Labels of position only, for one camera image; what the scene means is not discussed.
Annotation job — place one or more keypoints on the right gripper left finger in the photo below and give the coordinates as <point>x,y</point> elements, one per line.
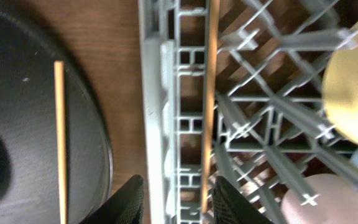
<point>126,206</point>

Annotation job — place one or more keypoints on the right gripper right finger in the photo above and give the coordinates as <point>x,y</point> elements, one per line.
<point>231,207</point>

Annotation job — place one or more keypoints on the pink cup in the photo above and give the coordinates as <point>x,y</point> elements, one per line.
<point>337,202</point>

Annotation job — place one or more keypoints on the wooden chopstick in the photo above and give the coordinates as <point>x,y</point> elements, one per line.
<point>59,75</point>
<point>209,81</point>

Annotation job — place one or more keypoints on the grey dishwasher rack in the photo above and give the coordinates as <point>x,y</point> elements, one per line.
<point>270,127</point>

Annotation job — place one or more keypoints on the round black serving tray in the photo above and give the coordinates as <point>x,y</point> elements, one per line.
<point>28,144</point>

